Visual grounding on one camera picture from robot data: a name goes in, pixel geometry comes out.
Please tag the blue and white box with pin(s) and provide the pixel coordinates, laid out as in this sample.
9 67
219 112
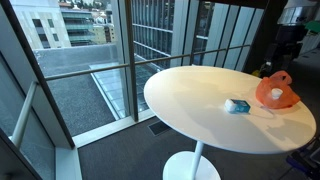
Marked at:
236 106

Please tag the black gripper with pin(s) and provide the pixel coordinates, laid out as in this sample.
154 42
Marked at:
285 48

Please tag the orange plastic bag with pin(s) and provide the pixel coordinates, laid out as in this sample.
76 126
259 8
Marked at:
279 80

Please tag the metal window handrail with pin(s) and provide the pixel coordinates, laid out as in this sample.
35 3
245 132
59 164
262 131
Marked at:
100 70

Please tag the blue black equipment base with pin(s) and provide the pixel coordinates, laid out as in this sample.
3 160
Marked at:
307 159

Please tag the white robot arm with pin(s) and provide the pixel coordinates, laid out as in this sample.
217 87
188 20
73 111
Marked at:
293 22

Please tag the white pill bottle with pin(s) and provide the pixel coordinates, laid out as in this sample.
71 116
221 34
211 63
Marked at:
276 93

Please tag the floor air vent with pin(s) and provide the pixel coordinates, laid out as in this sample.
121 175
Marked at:
158 128

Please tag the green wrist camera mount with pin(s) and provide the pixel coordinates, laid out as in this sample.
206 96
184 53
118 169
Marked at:
313 26

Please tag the white round pedestal table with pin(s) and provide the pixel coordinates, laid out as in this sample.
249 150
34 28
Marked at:
217 107

